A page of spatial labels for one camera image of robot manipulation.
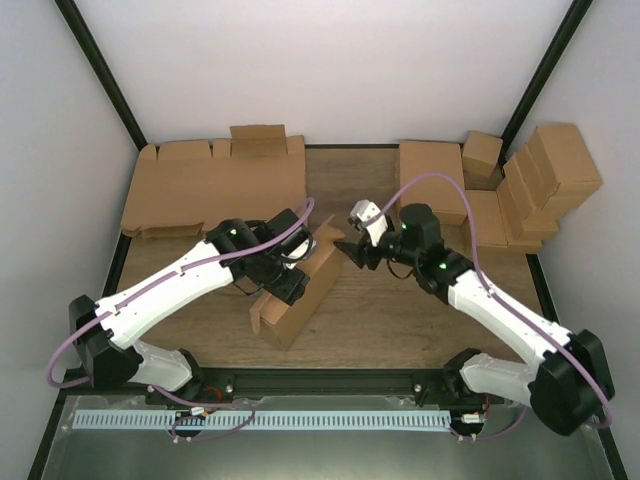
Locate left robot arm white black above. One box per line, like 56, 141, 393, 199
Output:
69, 209, 316, 404

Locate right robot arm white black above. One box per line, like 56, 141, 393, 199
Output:
335, 200, 615, 436

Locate large folded cardboard box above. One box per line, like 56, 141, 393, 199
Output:
396, 140, 467, 226

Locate small folded box at back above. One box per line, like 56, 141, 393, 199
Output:
462, 131, 503, 178

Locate lower folded box right stack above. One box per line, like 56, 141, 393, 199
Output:
496, 179, 559, 254

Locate folded box stack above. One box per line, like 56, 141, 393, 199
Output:
496, 179, 559, 254
504, 145, 565, 221
527, 123, 602, 209

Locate middle folded box right stack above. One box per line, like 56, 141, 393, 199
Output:
504, 145, 565, 221

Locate top folded box right stack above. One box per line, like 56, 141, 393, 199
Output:
527, 123, 602, 209

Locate stack of flat cardboard blanks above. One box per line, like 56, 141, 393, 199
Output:
121, 125, 307, 238

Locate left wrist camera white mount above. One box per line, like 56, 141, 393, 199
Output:
286, 234, 315, 262

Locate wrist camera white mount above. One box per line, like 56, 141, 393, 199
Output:
286, 234, 315, 262
348, 199, 390, 247

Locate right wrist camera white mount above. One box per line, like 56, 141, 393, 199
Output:
348, 199, 390, 247

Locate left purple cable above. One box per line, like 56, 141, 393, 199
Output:
44, 196, 317, 390

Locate purple cable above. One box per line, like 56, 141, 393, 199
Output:
44, 196, 317, 390
372, 173, 617, 431

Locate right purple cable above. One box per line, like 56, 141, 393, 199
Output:
372, 173, 617, 431

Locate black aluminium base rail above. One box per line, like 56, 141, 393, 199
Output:
64, 367, 591, 401

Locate light blue slotted cable duct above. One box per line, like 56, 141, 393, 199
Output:
71, 409, 451, 433

